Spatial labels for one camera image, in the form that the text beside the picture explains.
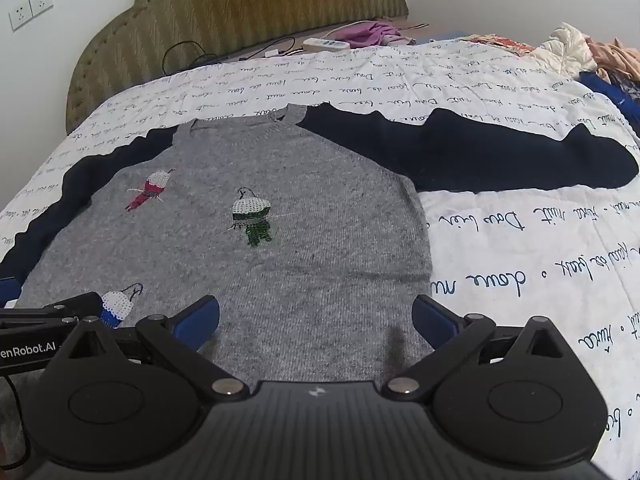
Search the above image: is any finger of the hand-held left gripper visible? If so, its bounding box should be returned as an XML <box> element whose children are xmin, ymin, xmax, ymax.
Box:
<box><xmin>0</xmin><ymin>279</ymin><xmax>23</xmax><ymax>307</ymax></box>
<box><xmin>0</xmin><ymin>290</ymin><xmax>105</xmax><ymax>330</ymax></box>

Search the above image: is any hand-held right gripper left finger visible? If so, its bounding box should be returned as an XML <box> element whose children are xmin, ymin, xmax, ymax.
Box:
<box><xmin>65</xmin><ymin>294</ymin><xmax>251</xmax><ymax>402</ymax></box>

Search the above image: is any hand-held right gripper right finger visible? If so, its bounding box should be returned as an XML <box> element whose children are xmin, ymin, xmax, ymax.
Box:
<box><xmin>383</xmin><ymin>293</ymin><xmax>569</xmax><ymax>402</ymax></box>

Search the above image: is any grey sweater with navy sleeves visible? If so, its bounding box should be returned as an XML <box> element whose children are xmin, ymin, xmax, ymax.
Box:
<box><xmin>0</xmin><ymin>102</ymin><xmax>640</xmax><ymax>386</ymax></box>

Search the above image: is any white quilt with script print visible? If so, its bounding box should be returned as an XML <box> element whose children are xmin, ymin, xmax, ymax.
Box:
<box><xmin>0</xmin><ymin>39</ymin><xmax>640</xmax><ymax>480</ymax></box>

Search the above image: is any floral cloth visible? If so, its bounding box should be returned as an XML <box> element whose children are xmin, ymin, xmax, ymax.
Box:
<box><xmin>457</xmin><ymin>33</ymin><xmax>539</xmax><ymax>56</ymax></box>

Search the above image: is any blue garment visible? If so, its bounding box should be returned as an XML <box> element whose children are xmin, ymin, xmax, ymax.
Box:
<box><xmin>579</xmin><ymin>70</ymin><xmax>640</xmax><ymax>137</ymax></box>

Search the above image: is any purple cloth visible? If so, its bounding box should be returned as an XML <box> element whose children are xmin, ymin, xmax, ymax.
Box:
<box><xmin>332</xmin><ymin>19</ymin><xmax>416</xmax><ymax>49</ymax></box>

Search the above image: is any white power strip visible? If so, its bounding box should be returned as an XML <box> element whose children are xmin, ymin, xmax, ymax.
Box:
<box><xmin>302</xmin><ymin>37</ymin><xmax>351</xmax><ymax>53</ymax></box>

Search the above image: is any white padded jacket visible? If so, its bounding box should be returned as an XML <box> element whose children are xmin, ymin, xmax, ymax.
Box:
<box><xmin>532</xmin><ymin>22</ymin><xmax>599</xmax><ymax>79</ymax></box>

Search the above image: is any peach cloth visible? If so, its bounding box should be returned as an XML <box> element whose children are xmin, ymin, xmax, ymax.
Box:
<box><xmin>584</xmin><ymin>37</ymin><xmax>640</xmax><ymax>84</ymax></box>

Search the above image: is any olive padded headboard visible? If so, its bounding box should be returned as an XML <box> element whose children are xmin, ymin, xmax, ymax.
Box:
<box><xmin>66</xmin><ymin>0</ymin><xmax>410</xmax><ymax>135</ymax></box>

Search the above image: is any black cable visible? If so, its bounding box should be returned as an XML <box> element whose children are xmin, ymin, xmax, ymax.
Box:
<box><xmin>161</xmin><ymin>36</ymin><xmax>302</xmax><ymax>77</ymax></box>

